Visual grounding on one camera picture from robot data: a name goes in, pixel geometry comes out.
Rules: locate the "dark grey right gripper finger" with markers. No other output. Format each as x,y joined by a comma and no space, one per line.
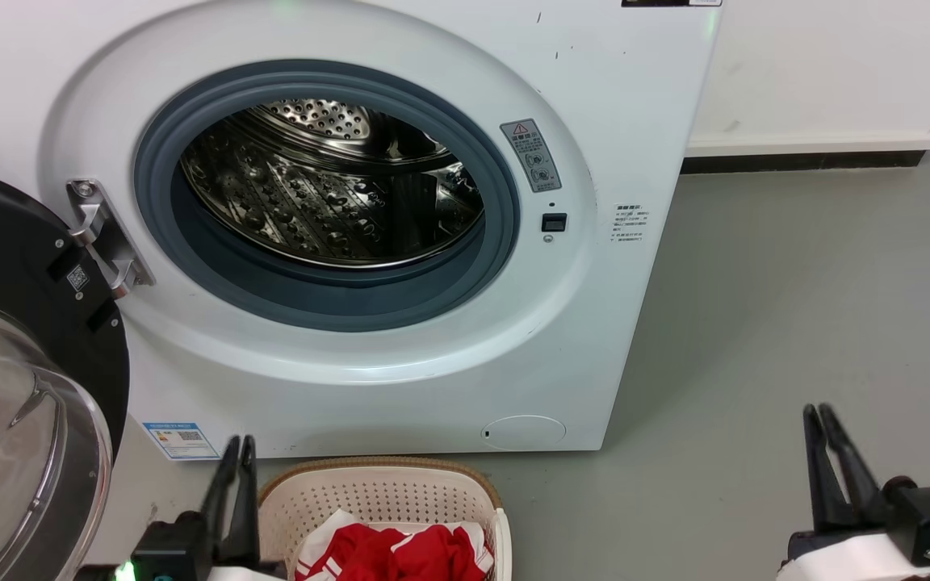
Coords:
820,484
856,484

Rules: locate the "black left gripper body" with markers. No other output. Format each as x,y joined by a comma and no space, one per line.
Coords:
170,553

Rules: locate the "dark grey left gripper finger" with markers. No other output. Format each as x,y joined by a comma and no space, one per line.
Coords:
221,500
249,516

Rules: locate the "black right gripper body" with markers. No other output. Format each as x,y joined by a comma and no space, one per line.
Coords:
929,520

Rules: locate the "red garment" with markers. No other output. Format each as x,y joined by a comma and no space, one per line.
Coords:
408,557

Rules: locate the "cream perforated laundry basket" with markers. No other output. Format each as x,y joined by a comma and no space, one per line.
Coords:
384,492

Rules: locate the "stainless steel washing machine drum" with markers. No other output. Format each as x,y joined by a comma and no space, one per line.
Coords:
295,202

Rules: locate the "black washer door with glass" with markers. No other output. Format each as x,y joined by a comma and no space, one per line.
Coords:
5,258

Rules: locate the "blue energy label sticker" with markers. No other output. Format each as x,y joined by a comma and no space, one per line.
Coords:
182,440

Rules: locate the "grey rubber door gasket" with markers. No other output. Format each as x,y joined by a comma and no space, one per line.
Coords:
328,294

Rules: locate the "white QR code sticker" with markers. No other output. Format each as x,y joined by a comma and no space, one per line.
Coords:
77,278

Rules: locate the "white front-load washing machine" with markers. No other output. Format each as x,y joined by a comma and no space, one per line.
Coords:
594,339

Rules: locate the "silver metal door hinge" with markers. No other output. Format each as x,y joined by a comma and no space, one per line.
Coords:
106,242

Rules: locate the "round white filter cover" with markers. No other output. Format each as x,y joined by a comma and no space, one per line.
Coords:
523,432

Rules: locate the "small printed text sticker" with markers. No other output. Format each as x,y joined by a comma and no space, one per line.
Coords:
630,224

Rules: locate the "white and black baseboard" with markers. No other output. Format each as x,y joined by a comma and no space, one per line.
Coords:
804,153

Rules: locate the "black door latch socket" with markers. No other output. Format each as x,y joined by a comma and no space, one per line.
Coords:
555,223

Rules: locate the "grey warning sticker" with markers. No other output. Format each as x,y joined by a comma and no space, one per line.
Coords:
531,156

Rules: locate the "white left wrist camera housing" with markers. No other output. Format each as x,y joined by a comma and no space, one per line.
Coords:
247,574

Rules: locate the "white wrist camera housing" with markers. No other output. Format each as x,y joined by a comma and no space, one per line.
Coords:
860,565
247,574

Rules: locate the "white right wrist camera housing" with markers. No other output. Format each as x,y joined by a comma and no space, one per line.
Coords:
860,565

